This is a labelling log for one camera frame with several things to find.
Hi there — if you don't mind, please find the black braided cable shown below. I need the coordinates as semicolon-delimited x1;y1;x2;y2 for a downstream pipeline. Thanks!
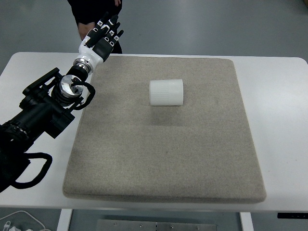
11;152;53;190

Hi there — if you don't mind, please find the black table control panel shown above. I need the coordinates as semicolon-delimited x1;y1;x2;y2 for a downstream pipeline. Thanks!
277;213;308;219

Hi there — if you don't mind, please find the white cable on floor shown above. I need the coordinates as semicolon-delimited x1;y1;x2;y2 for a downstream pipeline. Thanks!
0;210;49;231

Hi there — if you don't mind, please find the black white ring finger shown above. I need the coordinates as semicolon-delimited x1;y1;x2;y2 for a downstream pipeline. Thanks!
104;22;120;41

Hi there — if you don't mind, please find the person in black clothes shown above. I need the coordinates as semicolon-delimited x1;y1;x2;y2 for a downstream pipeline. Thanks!
67;0;123;40

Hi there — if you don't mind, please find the white table leg frame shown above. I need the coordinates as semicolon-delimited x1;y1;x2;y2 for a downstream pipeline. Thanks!
56;209;73;231

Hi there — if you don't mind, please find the white cup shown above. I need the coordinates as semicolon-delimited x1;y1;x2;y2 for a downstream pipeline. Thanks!
149;79;184;106

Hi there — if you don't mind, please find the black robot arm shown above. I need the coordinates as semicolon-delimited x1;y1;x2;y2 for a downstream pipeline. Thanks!
0;13;123;191

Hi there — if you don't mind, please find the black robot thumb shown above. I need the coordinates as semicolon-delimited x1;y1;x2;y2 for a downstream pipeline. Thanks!
84;29;96;47

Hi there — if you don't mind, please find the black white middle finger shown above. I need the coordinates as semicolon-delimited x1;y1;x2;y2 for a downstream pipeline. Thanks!
100;14;118;39

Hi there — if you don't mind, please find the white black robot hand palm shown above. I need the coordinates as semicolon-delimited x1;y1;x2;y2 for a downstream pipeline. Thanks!
79;38;114;63

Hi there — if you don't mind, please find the beige felt mat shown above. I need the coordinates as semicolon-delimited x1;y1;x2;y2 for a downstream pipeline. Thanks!
63;56;266;204

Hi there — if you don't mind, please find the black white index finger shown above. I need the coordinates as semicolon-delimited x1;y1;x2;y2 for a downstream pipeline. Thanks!
95;12;109;33

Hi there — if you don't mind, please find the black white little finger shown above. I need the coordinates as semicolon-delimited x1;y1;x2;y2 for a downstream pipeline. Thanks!
109;30;124;46

